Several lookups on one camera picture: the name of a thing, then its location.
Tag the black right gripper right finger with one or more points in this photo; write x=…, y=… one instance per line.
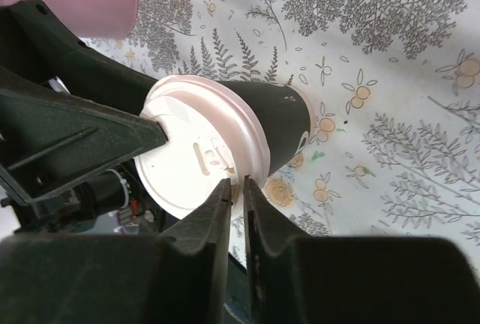
x=299, y=278

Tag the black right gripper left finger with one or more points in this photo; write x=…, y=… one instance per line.
x=177, y=276

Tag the black paper coffee cup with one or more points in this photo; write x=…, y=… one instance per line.
x=285, y=114

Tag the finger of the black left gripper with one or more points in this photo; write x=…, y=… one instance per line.
x=37, y=46
x=52, y=142

